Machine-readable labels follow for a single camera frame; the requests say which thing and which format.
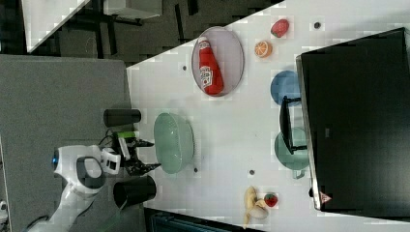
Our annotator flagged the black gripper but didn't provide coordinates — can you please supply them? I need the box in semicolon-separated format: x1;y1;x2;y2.
118;137;161;176

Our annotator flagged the green plastic strainer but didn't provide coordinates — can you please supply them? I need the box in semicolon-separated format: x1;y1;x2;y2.
154;112;194;174

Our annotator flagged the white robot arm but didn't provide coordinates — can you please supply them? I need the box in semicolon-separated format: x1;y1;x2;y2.
23;138;158;232

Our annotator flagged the green marker object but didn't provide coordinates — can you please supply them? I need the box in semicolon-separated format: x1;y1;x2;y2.
116;131;136;138

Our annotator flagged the red ketchup bottle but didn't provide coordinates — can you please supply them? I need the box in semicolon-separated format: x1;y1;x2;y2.
198;37;224;96

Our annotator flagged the toy banana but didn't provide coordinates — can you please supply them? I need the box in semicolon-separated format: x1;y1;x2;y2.
243;187;268;229

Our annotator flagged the grey round plate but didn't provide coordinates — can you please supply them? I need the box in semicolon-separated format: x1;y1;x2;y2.
201;26;245;97

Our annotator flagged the small red strawberry toy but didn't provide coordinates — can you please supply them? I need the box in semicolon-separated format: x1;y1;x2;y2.
264;193;278;208

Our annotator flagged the green plastic mug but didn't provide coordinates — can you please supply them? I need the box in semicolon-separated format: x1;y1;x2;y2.
275;128;309;180

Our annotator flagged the blue plastic cup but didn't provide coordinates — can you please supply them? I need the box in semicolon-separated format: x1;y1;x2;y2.
270;71;301;105

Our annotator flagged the orange slice toy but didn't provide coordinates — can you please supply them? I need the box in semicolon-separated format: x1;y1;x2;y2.
254;41;273;58

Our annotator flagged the white side table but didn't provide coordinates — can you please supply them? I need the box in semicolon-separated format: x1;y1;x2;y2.
20;0;91;53

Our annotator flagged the black toaster oven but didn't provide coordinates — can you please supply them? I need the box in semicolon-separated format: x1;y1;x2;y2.
279;28;410;221

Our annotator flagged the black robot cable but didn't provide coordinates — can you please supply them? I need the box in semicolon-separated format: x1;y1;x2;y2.
98;129;119;153

